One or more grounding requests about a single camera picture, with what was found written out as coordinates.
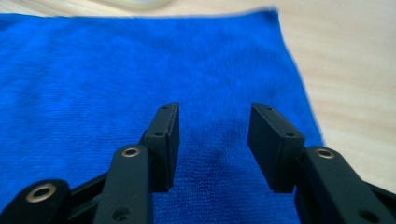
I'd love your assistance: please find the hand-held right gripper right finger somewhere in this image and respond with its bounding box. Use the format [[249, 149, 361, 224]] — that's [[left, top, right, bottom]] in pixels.
[[247, 102, 396, 224]]

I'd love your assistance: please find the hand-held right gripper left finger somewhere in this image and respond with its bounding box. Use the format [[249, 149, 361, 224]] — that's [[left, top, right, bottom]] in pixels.
[[92, 102, 181, 224]]

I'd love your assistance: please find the blue microfibre cloth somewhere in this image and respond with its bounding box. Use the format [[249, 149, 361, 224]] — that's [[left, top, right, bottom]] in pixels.
[[0, 7, 325, 224]]

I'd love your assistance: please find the pale round object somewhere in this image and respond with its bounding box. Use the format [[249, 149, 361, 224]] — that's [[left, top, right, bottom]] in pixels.
[[90, 0, 172, 11]]

